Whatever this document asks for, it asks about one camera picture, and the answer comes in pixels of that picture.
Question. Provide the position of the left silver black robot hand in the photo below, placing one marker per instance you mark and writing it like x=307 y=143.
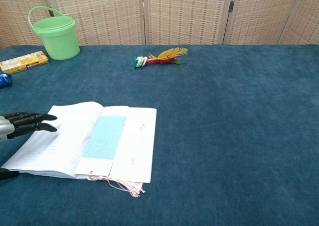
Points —
x=22 y=124

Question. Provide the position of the colourful feather shuttlecock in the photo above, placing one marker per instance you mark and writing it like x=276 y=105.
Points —
x=139 y=61

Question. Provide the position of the blue cookie packet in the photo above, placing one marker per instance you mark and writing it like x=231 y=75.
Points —
x=5 y=80

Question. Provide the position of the yellow biscuit box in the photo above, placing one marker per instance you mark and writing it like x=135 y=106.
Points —
x=25 y=61

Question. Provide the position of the light blue tasselled bookmark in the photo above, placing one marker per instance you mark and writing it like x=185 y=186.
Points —
x=104 y=136

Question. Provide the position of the white lined notebook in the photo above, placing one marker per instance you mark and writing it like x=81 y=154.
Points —
x=139 y=146

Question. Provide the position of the green plastic bucket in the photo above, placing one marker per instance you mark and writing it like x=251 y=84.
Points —
x=59 y=44

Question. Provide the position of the woven folding screen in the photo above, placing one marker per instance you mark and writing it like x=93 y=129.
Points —
x=187 y=17

